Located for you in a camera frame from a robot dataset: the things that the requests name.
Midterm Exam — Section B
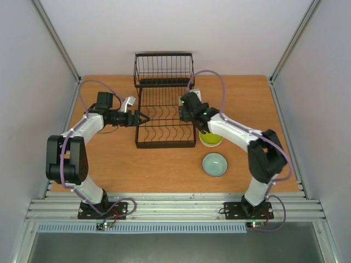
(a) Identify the lime green bowl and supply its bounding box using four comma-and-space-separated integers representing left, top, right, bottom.
199, 132, 223, 147

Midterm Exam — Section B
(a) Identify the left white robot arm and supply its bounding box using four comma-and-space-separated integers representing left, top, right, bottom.
46, 92, 150, 218

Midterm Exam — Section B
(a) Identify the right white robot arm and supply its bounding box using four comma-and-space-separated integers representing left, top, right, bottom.
179, 92, 291, 218

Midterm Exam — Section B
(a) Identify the pale teal bowl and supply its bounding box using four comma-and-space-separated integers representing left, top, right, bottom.
202, 153, 228, 177

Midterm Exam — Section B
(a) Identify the left small circuit board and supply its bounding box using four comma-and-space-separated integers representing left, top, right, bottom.
95, 222, 114, 231

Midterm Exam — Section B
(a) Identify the small circuit board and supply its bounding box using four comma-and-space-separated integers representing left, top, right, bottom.
95, 222, 114, 231
246, 221, 265, 228

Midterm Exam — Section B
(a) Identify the right small circuit board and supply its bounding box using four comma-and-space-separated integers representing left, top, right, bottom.
246, 221, 265, 228

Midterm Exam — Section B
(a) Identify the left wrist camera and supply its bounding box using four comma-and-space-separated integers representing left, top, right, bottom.
120, 96, 136, 113

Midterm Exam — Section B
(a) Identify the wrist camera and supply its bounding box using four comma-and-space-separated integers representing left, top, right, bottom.
188, 89, 202, 101
120, 96, 136, 113

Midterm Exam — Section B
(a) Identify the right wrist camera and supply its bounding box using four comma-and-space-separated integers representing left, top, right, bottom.
188, 89, 202, 101

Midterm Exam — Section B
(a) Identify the black wire dish rack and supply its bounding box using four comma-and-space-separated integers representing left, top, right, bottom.
133, 52, 196, 148

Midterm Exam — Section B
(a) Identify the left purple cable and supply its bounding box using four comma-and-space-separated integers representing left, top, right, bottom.
59, 79, 138, 217

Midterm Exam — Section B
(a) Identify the purple cable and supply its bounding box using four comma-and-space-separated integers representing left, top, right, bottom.
59, 79, 138, 217
185, 70, 294, 233

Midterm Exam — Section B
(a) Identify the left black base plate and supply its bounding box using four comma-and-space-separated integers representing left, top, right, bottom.
77, 202, 128, 220

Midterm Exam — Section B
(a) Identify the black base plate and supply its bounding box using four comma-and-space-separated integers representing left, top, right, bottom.
77, 202, 128, 220
221, 201, 274, 220

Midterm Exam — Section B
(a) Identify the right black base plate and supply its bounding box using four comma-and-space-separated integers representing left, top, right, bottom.
221, 201, 274, 220

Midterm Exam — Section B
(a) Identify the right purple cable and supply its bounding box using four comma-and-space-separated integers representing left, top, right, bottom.
185, 70, 294, 233

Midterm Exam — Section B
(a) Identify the aluminium rail base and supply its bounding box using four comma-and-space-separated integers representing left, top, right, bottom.
25, 192, 326, 222

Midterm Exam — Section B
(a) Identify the grey slotted cable duct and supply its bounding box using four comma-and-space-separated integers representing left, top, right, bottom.
37, 222, 247, 235

